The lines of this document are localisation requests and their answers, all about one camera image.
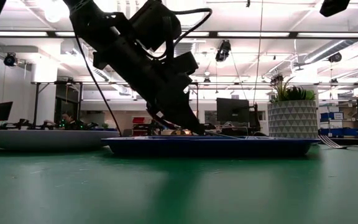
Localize pale grey plate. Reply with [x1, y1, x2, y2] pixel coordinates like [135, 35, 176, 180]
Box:
[0, 129, 120, 151]

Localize long ceiling light strip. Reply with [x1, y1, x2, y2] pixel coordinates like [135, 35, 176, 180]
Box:
[0, 30, 358, 39]

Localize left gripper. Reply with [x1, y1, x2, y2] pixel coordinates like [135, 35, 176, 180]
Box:
[92, 33, 206, 136]

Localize blue plastic tray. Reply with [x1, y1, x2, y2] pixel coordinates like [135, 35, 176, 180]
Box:
[101, 135, 320, 157]

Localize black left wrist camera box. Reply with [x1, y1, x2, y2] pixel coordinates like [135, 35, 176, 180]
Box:
[169, 51, 200, 77]

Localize metal spoon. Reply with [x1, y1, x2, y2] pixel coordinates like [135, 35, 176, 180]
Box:
[204, 130, 244, 140]

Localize blue storage bins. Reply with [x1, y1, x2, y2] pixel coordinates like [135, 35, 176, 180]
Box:
[319, 111, 358, 138]

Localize black ceiling camera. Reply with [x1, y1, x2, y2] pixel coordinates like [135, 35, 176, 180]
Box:
[215, 39, 232, 62]
[328, 52, 343, 63]
[3, 52, 18, 68]

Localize metal fork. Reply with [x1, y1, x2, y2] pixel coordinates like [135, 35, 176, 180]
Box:
[318, 134, 358, 151]

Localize small black monitor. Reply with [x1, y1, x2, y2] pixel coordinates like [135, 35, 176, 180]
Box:
[0, 101, 14, 122]

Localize grey triangle-pattern planter pot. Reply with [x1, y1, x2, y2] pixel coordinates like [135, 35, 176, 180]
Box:
[267, 99, 319, 139]

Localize round ceiling lamp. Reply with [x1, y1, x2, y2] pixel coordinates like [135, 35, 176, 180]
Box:
[42, 0, 65, 23]

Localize black metal frame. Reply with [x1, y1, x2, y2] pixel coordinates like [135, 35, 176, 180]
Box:
[31, 81, 83, 129]

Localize green potted plant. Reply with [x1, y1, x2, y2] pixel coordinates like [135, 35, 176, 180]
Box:
[270, 74, 317, 103]

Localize thin hanging cable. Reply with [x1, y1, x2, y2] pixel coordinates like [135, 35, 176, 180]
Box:
[252, 0, 264, 105]

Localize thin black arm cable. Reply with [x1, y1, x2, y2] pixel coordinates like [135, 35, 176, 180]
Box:
[74, 32, 123, 138]

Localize large black monitor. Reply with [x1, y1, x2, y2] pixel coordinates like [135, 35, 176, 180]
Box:
[216, 97, 250, 124]

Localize person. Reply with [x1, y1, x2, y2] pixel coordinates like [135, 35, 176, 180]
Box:
[44, 111, 78, 130]

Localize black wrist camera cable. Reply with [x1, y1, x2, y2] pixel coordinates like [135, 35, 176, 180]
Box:
[147, 7, 213, 62]

